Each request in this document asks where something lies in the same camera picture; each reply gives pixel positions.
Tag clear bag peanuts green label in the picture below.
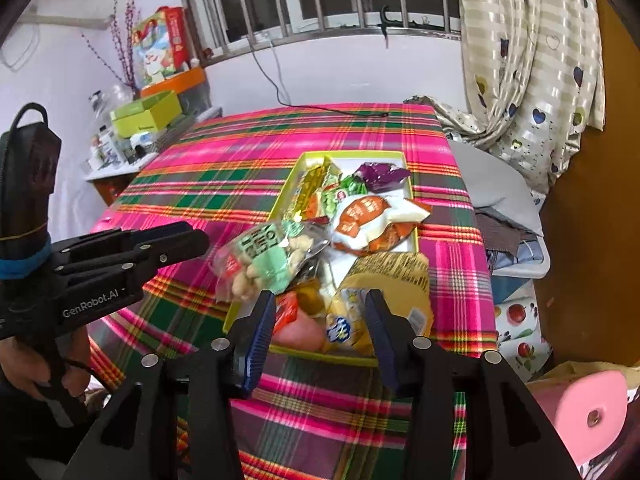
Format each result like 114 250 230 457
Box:
209 220 330 304

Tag gold candy bar wrapper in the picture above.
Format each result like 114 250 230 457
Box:
285 157 342 222

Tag white orange snack bag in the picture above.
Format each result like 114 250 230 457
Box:
329 194 433 256

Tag green snack packet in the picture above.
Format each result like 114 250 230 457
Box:
320 176 367 219

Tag purple snack packet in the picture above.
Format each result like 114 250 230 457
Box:
354 162 410 194

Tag clear pack orange snacks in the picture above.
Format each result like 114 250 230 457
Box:
273 280 326 334

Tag person's left hand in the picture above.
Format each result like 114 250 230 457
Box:
1 326 90 401

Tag white side shelf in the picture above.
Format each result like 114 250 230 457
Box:
81 105 225 206

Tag pink plastic stool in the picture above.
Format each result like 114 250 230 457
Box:
528 370 628 466

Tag lime green box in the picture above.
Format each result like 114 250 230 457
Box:
110 91 182 139

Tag pink plaid tablecloth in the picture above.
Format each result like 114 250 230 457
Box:
89 103 497 479

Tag orange storage box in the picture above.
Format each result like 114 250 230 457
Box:
140 67 206 98

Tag yellow snack bag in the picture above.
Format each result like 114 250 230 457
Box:
323 252 434 358

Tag pink flower branches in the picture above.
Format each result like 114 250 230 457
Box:
81 0 140 96

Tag colourful gift box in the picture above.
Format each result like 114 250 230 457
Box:
132 6 191 86

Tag wooden wardrobe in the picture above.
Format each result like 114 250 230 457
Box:
535 0 639 365

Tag grey pillow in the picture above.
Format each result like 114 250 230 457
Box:
449 141 544 236

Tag barred window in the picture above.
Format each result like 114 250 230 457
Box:
182 0 461 64

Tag white tray green rim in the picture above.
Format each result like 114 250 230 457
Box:
224 151 431 366

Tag heart pattern curtain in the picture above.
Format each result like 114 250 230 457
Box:
410 0 605 195

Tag black cable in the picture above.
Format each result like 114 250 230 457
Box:
246 34 391 118

